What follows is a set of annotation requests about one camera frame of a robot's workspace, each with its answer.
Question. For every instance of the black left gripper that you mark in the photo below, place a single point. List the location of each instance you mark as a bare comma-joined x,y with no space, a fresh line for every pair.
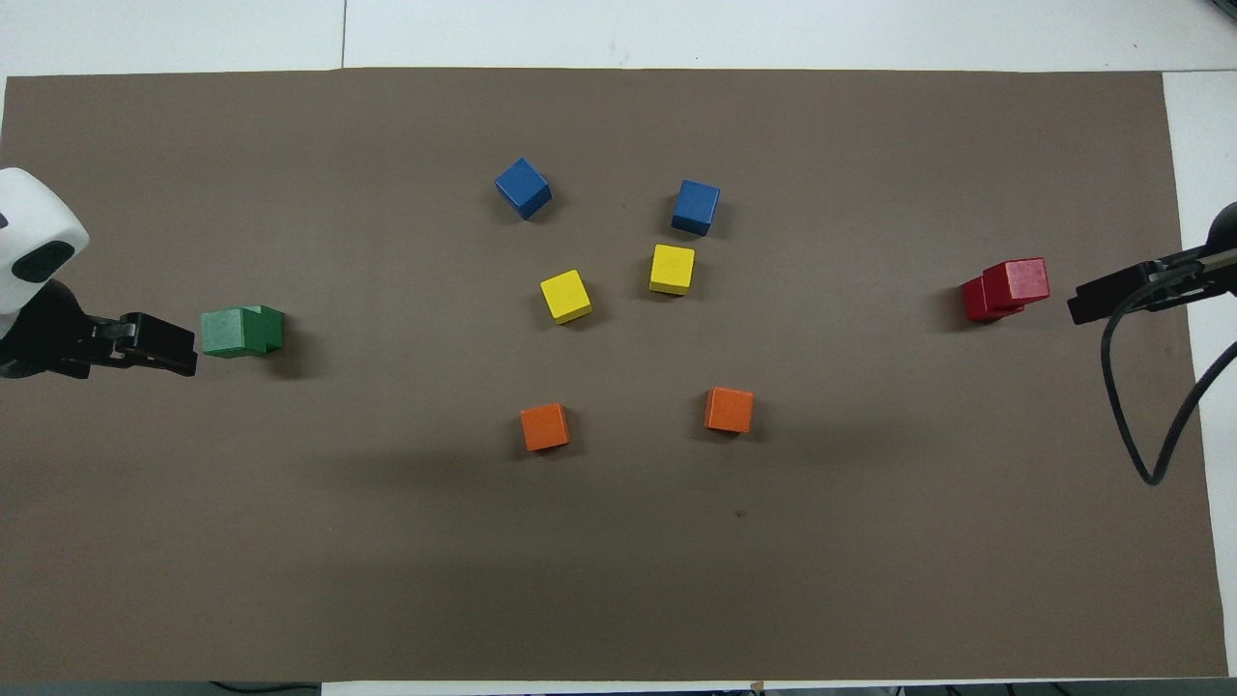
48,338

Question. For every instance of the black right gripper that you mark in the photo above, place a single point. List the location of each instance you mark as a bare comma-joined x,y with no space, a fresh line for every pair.
1225,251

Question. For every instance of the green cube block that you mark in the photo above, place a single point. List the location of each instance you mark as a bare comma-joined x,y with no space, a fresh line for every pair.
273,327
230,333

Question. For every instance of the red cube block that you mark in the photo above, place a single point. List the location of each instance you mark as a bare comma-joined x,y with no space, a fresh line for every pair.
1017,281
978,302

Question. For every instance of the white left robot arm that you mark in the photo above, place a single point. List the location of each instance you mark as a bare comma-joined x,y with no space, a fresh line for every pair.
29,222

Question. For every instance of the orange cube block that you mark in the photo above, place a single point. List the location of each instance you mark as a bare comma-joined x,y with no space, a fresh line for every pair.
545,426
729,410

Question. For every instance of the blue cube block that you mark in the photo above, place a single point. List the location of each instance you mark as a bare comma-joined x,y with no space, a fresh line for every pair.
696,207
523,188

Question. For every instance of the yellow cube block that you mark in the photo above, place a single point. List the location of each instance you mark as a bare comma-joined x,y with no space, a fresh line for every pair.
673,269
565,296

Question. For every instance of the brown table mat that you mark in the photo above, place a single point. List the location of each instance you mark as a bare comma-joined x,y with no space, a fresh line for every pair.
618,541

